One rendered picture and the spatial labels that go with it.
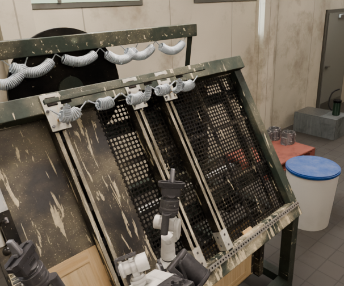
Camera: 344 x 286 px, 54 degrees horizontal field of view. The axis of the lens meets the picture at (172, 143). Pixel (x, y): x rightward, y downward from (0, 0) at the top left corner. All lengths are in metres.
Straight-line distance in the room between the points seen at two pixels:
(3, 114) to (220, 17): 4.02
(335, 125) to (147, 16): 3.89
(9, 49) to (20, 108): 0.56
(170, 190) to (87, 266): 0.57
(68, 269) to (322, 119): 5.64
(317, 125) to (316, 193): 3.10
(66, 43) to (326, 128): 5.26
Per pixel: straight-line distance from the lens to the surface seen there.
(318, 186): 3.79
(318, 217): 4.02
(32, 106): 1.77
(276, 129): 6.01
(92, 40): 2.44
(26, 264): 1.29
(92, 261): 1.81
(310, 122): 6.84
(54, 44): 2.32
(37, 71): 2.25
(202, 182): 2.16
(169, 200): 1.55
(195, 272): 1.48
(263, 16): 5.81
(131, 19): 4.23
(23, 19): 3.50
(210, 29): 5.11
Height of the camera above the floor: 2.32
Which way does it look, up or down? 21 degrees down
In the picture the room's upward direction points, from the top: 3 degrees counter-clockwise
